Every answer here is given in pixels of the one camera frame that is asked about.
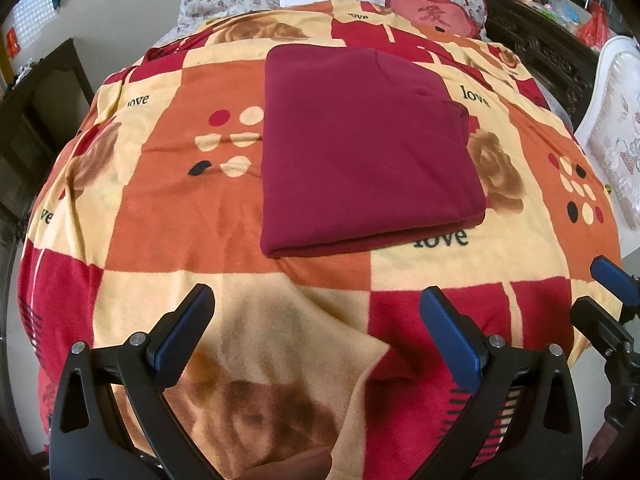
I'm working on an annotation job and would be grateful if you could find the white upholstered chair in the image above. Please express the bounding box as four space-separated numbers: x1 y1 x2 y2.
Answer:
574 36 640 233

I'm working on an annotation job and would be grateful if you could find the red heart cushion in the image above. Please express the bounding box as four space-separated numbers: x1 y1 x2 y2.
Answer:
385 0 483 38

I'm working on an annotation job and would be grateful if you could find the orange red patterned blanket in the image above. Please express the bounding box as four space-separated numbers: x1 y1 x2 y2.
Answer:
17 0 623 480

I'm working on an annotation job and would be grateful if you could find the dark carved wooden dresser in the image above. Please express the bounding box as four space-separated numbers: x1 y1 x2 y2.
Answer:
472 0 606 121

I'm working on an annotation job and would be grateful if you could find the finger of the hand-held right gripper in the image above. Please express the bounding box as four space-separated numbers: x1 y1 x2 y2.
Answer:
570 297 636 356
590 255 640 307

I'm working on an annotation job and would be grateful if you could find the person's left hand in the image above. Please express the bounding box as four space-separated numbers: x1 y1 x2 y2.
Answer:
235 449 334 480

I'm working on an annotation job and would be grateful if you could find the person's right hand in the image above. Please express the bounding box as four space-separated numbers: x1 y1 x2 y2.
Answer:
584 420 611 467

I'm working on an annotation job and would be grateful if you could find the maroon knit garment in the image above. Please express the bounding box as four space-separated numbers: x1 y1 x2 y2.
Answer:
260 44 487 258

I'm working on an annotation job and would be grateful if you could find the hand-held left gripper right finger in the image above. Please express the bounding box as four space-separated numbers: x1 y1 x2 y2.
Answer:
419 286 583 480

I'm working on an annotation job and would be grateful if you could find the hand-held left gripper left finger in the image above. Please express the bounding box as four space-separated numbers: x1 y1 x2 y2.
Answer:
50 283 221 480

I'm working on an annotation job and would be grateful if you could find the red plastic bag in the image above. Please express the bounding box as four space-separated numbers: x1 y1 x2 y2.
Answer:
577 0 612 48

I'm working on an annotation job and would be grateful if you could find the dark wooden cabinet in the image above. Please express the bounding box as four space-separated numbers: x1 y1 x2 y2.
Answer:
0 37 96 211

